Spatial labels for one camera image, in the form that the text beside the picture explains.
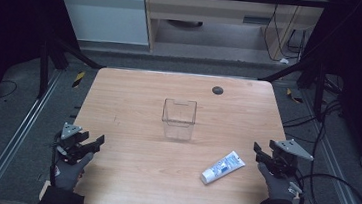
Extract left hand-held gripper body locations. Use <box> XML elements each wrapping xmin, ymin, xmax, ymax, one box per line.
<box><xmin>54</xmin><ymin>121</ymin><xmax>86</xmax><ymax>167</ymax></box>

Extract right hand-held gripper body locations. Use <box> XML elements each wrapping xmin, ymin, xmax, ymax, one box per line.
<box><xmin>269</xmin><ymin>137</ymin><xmax>317</xmax><ymax>182</ymax></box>

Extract person's right hand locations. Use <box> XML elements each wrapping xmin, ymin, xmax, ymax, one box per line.
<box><xmin>254</xmin><ymin>162</ymin><xmax>306</xmax><ymax>204</ymax></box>

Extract person's left hand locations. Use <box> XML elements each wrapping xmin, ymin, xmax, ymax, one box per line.
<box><xmin>49</xmin><ymin>148</ymin><xmax>95</xmax><ymax>194</ymax></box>

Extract white and blue tube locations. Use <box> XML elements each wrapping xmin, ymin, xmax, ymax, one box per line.
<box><xmin>199</xmin><ymin>147</ymin><xmax>247</xmax><ymax>189</ymax></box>

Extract yellow and black tape strip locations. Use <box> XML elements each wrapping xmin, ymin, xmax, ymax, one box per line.
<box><xmin>71</xmin><ymin>70</ymin><xmax>87</xmax><ymax>90</ymax></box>
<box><xmin>284</xmin><ymin>87</ymin><xmax>305</xmax><ymax>105</ymax></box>

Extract black metal stand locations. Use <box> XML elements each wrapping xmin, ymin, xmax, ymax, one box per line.
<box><xmin>34</xmin><ymin>29</ymin><xmax>109</xmax><ymax>106</ymax></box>
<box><xmin>253</xmin><ymin>50</ymin><xmax>345</xmax><ymax>125</ymax></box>

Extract dark round table grommet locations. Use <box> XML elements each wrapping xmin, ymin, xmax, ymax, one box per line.
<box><xmin>211</xmin><ymin>85</ymin><xmax>225</xmax><ymax>97</ymax></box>

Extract clear plastic container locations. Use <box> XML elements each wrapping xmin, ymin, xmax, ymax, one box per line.
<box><xmin>159</xmin><ymin>97</ymin><xmax>199</xmax><ymax>142</ymax></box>

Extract white cabinet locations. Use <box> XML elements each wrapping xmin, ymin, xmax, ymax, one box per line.
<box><xmin>46</xmin><ymin>0</ymin><xmax>155</xmax><ymax>49</ymax></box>

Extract light wooden cabinet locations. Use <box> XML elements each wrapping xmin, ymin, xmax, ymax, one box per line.
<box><xmin>135</xmin><ymin>0</ymin><xmax>327</xmax><ymax>69</ymax></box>

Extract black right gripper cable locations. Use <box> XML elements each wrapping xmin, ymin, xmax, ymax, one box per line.
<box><xmin>293</xmin><ymin>93</ymin><xmax>362</xmax><ymax>204</ymax></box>

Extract aluminium floor rail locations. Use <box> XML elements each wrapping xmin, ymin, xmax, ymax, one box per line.
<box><xmin>289</xmin><ymin>88</ymin><xmax>362</xmax><ymax>204</ymax></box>
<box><xmin>0</xmin><ymin>64</ymin><xmax>64</xmax><ymax>204</ymax></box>

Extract thin black floor cable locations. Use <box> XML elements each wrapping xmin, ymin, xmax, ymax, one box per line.
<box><xmin>0</xmin><ymin>79</ymin><xmax>19</xmax><ymax>102</ymax></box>

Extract black hanging cables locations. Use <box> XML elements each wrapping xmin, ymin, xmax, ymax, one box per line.
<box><xmin>260</xmin><ymin>2</ymin><xmax>310</xmax><ymax>66</ymax></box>

